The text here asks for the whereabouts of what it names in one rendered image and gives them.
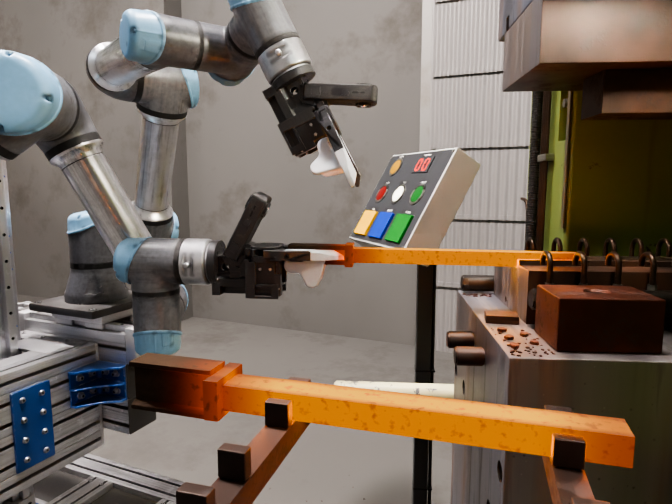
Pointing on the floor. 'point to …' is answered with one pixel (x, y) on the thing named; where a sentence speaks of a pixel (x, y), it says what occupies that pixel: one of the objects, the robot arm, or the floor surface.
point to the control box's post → (422, 374)
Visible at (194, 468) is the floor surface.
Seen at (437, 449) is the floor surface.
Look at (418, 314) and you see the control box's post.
